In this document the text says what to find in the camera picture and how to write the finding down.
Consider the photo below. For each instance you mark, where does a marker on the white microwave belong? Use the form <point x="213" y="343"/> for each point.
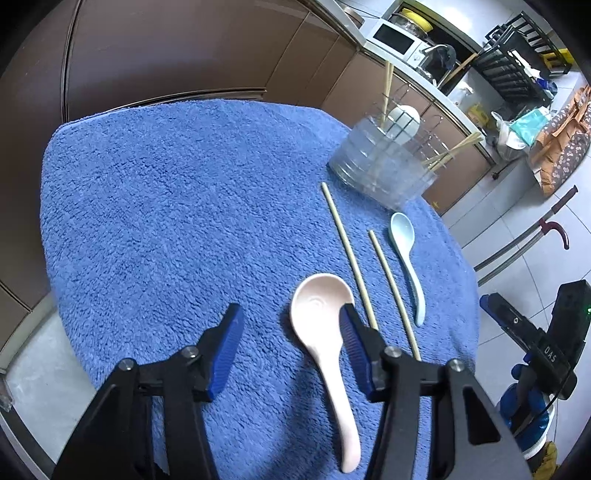
<point x="395" y="39"/>

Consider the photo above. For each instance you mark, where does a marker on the clear plastic utensil holder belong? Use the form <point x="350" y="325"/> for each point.
<point x="369" y="166"/>

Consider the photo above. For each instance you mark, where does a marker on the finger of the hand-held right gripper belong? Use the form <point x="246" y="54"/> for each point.
<point x="505" y="321"/>

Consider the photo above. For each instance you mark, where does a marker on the black wall rack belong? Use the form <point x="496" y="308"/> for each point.
<point x="512" y="69"/>

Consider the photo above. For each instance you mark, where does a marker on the blue plastic bag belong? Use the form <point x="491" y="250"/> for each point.
<point x="531" y="124"/>

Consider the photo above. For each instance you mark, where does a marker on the blue towel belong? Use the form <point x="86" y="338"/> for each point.
<point x="184" y="207"/>

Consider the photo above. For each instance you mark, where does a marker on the person's right hand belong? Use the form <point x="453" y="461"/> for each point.
<point x="510" y="406"/>

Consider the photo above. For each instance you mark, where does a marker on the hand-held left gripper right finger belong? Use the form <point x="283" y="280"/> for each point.
<point x="358" y="350"/>

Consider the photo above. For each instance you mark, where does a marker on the white ceramic spoon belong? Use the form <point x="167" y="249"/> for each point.
<point x="406" y="120"/>

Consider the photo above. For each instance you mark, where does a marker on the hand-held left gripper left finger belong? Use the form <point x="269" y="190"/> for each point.
<point x="226" y="350"/>

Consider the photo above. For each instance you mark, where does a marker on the floral apron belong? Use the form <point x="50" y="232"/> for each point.
<point x="563" y="143"/>

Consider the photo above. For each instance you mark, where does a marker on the pink ceramic spoon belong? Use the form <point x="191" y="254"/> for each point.
<point x="318" y="300"/>

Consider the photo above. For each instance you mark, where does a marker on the light blue ceramic spoon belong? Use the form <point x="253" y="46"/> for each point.
<point x="402" y="230"/>

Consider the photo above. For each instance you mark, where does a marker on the yellow bottle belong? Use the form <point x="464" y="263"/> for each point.
<point x="480" y="114"/>

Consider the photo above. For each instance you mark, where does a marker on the yellow bowl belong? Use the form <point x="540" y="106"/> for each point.
<point x="420" y="21"/>

